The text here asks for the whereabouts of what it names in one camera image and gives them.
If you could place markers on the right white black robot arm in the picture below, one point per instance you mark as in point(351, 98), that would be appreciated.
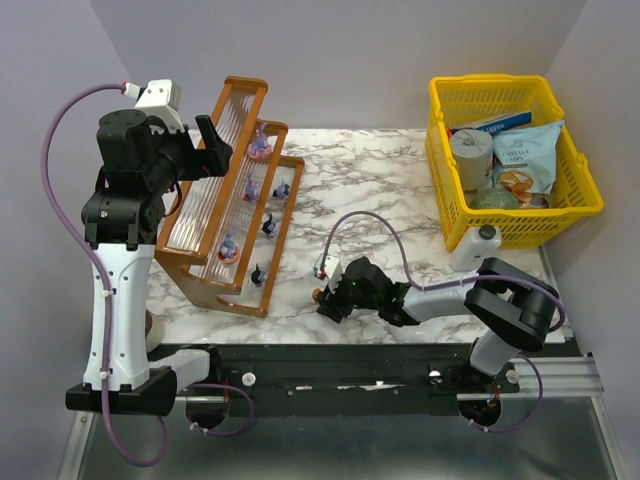
point(516, 308)

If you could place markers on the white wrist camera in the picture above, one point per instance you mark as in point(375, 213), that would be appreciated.
point(159, 98)
point(328, 268)

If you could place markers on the black hat donkey toy front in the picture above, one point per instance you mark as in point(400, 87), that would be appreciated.
point(258, 276)

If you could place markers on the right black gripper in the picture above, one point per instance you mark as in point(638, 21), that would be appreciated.
point(338, 300)

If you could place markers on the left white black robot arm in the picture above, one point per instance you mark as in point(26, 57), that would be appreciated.
point(142, 159)

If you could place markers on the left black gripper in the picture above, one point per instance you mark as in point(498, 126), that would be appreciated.
point(201, 157)

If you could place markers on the black hat donkey toy back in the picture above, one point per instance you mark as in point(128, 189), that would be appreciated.
point(269, 227)

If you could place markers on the black hat donkey toy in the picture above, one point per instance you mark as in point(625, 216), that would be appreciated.
point(269, 227)
point(258, 276)

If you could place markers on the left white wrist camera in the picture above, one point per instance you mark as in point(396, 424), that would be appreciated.
point(159, 98)

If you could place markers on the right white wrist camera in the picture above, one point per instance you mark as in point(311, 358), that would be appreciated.
point(328, 268)

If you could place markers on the white bottle grey cap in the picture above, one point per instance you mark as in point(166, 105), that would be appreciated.
point(477, 244)

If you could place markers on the dark blue box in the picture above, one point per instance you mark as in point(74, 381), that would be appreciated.
point(497, 124)

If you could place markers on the purple donkey red base toy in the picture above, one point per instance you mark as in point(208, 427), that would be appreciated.
point(251, 192)

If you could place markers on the grey cylindrical canister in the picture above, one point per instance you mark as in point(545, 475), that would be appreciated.
point(472, 151)

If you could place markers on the brown topped white roll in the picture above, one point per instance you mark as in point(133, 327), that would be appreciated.
point(154, 331)

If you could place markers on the light blue chips bag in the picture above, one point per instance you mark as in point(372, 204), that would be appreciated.
point(526, 159)

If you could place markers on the green round item in basket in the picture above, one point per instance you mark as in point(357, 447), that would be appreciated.
point(494, 198)

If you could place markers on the brown tiered acrylic shelf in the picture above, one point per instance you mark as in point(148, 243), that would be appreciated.
point(189, 240)

